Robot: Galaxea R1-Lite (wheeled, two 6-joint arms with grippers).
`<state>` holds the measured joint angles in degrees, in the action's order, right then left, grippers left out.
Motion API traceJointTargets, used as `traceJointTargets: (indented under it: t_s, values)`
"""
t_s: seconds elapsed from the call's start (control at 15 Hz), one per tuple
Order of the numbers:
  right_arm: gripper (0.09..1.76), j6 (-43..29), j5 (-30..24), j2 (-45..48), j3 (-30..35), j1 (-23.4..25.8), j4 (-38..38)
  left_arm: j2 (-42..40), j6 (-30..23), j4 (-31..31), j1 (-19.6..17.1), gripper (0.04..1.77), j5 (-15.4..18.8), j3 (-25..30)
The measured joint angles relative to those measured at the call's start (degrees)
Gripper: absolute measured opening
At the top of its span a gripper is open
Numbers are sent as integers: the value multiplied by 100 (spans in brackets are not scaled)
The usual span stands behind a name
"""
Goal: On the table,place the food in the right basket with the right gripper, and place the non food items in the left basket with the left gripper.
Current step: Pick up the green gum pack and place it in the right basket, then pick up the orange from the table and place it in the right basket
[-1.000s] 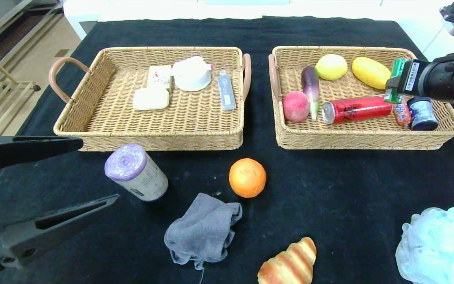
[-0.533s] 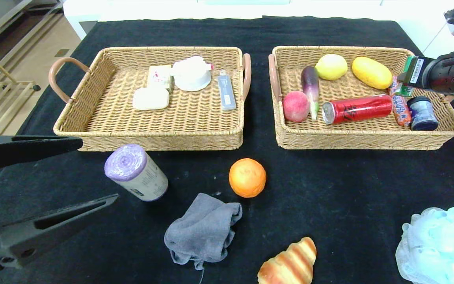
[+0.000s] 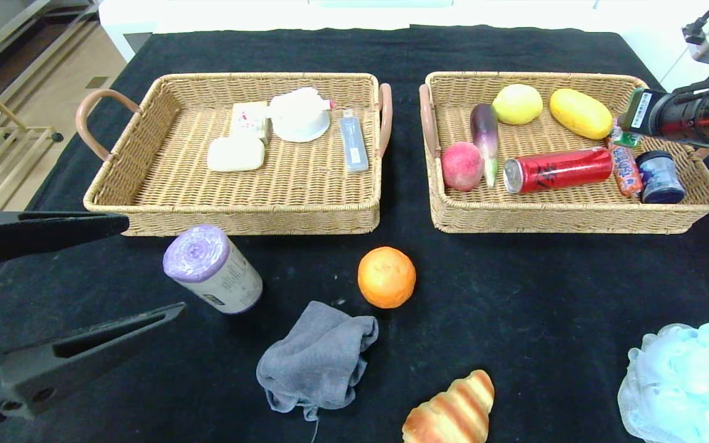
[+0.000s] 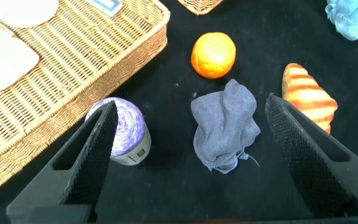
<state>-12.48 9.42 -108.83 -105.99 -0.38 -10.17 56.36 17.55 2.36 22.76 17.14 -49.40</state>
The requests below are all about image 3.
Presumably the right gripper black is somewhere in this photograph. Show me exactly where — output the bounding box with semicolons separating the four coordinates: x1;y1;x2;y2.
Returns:
617;87;689;140

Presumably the green gum box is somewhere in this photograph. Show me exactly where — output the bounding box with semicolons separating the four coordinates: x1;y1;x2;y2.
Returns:
612;117;644;149

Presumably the red soda can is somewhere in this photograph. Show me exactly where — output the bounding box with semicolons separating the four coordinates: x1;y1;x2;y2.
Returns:
503;147;614;195

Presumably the orange fruit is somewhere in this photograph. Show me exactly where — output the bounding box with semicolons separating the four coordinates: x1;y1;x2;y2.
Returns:
358;247;417;309

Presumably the wicker basket holding food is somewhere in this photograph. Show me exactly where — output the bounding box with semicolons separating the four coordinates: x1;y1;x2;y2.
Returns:
419;71;709;235

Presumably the wicker basket holding toiletries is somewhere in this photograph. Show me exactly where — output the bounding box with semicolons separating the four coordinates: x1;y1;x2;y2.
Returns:
76;73;394;237

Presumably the yellow oblong mango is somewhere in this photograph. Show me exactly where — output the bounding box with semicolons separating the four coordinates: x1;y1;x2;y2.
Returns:
549;89;614;141

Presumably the orange sausage snack tube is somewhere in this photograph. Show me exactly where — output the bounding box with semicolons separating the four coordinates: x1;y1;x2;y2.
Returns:
606;138;645;199

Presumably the dark blue jar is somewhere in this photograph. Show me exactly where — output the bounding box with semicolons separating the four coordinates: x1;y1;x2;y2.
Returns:
635;150;686;204

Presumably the yellow lemon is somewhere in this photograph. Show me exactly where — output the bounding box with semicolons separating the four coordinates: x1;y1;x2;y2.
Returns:
492;84;543;126

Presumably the purple eggplant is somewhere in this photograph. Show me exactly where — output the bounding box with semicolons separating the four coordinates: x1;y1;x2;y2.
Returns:
470;103;500;188

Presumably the purple trash bag roll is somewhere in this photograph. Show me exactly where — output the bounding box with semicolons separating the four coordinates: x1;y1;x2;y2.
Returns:
164;225;264;315

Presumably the pink peach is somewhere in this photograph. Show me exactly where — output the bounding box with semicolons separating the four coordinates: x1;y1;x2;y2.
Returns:
441;142;484;193

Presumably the black table cloth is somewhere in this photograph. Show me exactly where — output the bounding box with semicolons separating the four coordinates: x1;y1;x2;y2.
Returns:
0;26;709;443

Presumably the white soap bar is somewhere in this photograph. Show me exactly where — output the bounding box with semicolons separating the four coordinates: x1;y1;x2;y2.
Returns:
207;137;265;173

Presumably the small pale printed box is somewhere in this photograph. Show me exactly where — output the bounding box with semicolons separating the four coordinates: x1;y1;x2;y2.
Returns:
231;102;271;146

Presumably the grey cloth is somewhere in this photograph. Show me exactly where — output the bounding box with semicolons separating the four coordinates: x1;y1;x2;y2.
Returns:
257;301;380;422

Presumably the light blue bath sponge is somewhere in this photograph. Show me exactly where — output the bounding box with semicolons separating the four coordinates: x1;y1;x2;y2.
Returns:
617;322;709;443

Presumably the grey rectangular stick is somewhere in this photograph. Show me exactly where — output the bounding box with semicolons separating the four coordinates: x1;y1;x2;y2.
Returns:
340;110;371;174

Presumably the white round bowl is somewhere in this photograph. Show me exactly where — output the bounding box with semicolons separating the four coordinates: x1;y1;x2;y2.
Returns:
266;87;335;144

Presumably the croissant bread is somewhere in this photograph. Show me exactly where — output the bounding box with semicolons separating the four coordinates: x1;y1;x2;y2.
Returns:
402;369;495;443

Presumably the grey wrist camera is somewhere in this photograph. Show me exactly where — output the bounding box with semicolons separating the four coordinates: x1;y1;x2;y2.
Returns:
690;25;709;63

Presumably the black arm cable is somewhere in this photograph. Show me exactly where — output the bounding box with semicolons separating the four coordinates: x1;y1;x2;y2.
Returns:
682;0;709;39

